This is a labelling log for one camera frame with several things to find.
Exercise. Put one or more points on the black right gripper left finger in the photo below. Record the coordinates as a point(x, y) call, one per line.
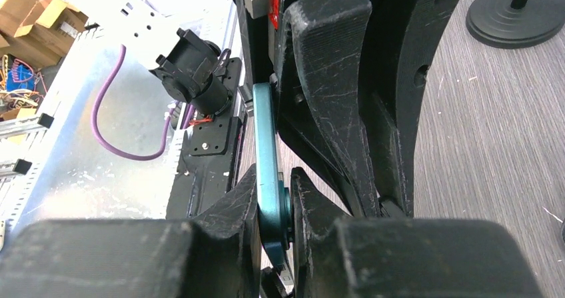
point(214, 254)

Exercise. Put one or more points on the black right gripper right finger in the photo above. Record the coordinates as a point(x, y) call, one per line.
point(336, 255)

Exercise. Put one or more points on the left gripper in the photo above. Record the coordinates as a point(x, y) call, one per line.
point(313, 48)

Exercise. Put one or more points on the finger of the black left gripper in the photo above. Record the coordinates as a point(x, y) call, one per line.
point(401, 40)

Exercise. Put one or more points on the dark green-edged smartphone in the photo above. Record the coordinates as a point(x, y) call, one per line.
point(275, 223)

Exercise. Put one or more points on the black phone stand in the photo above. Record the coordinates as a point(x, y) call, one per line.
point(514, 24)

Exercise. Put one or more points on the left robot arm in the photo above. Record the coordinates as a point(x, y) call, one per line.
point(183, 62)

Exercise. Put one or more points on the cardboard boxes outside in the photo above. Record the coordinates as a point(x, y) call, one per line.
point(39, 32)

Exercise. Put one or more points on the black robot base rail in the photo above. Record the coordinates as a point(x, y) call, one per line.
point(210, 154)

